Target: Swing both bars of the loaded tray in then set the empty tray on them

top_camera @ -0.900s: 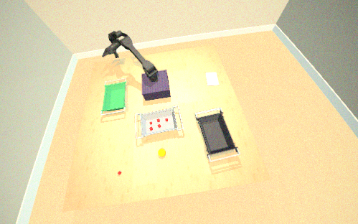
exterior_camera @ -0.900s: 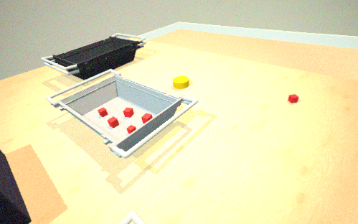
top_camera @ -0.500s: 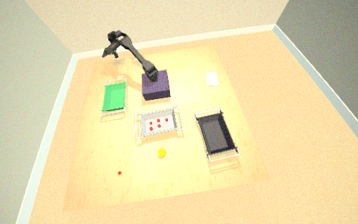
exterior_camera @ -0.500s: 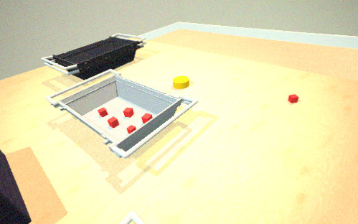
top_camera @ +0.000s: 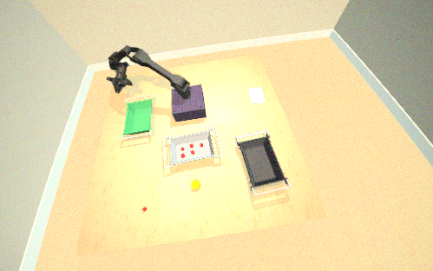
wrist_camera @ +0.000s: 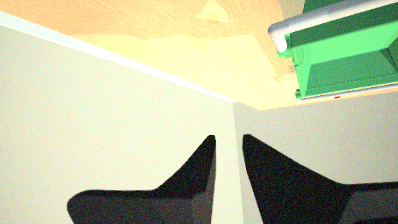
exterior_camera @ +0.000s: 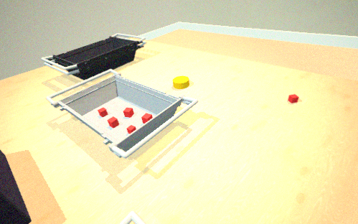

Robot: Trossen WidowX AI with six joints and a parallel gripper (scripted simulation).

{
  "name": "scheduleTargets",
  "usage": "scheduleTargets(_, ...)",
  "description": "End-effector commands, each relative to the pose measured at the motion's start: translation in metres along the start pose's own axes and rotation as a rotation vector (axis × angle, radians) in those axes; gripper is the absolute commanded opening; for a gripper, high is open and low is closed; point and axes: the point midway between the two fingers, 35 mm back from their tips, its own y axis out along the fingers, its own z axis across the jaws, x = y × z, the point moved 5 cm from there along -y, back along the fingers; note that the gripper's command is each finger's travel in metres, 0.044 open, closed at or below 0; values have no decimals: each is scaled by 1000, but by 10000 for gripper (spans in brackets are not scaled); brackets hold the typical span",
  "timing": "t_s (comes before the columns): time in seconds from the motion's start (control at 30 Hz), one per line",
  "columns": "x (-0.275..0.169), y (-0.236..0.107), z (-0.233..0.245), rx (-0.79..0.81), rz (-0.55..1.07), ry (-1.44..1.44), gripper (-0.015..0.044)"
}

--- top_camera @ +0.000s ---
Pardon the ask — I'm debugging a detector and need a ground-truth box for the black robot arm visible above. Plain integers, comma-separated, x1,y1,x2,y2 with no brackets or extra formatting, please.
108,45,192,99

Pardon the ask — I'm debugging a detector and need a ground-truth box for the yellow short cylinder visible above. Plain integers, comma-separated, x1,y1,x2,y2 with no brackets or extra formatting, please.
191,180,200,190

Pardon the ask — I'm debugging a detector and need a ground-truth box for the green plastic tray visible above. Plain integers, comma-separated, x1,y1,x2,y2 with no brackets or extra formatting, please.
121,94,154,140

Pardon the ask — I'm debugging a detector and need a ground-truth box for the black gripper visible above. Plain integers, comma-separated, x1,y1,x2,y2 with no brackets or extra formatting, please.
107,69,133,94

